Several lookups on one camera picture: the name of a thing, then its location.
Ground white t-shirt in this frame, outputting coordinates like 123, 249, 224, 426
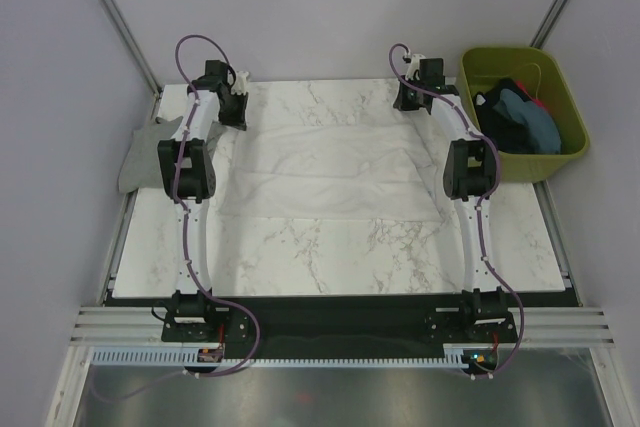
220, 122, 442, 223

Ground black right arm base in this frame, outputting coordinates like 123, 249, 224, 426
425, 287, 518, 344

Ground white slotted cable duct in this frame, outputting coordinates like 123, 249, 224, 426
90, 346, 468, 369

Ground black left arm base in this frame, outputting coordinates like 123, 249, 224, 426
151, 292, 256, 344

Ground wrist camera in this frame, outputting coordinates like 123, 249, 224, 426
231, 71, 250, 96
403, 52, 426, 81

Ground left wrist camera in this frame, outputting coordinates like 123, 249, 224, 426
231, 71, 250, 96

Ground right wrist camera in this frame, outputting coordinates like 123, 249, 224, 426
403, 52, 426, 81

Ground dark clothes pile in bin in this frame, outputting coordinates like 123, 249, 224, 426
473, 78, 562, 155

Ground olive green plastic bin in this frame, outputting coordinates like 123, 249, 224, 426
457, 46, 590, 183

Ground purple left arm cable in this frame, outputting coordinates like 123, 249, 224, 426
91, 34, 263, 403

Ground aluminium front frame rail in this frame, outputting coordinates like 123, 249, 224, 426
71, 307, 614, 347

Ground grey folded t-shirt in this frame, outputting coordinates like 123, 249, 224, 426
117, 116, 226, 194

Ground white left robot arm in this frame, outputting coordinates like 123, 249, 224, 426
157, 60, 249, 295

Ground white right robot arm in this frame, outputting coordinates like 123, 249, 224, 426
393, 53, 501, 292

